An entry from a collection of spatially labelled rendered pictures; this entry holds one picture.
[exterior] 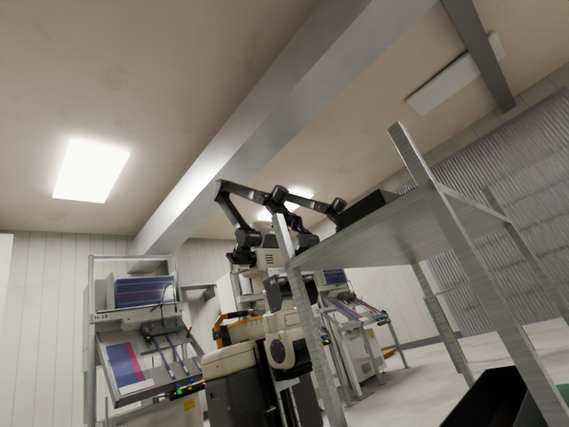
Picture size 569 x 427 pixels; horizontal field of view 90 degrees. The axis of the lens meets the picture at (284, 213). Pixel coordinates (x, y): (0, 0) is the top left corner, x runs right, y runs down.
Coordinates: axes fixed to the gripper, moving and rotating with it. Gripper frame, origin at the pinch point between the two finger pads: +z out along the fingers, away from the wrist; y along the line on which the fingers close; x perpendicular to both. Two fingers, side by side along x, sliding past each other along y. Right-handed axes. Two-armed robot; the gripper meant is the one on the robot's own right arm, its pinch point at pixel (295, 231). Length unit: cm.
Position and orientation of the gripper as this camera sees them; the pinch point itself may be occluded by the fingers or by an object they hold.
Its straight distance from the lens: 115.8
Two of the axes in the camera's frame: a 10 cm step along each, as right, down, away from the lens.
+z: 5.2, 5.6, -6.4
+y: 7.3, 1.0, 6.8
